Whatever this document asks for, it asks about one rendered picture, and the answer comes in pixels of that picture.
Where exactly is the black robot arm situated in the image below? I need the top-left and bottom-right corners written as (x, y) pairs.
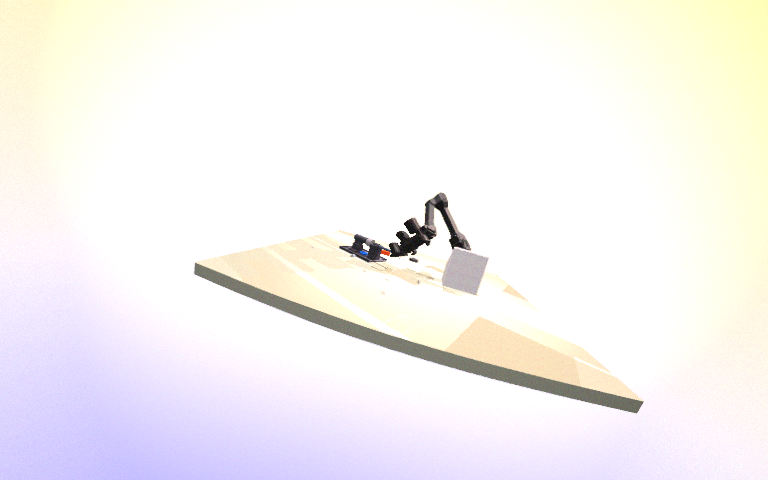
top-left (396, 192), bottom-right (472, 251)

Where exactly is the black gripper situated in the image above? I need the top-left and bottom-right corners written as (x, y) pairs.
top-left (389, 237), bottom-right (419, 258)

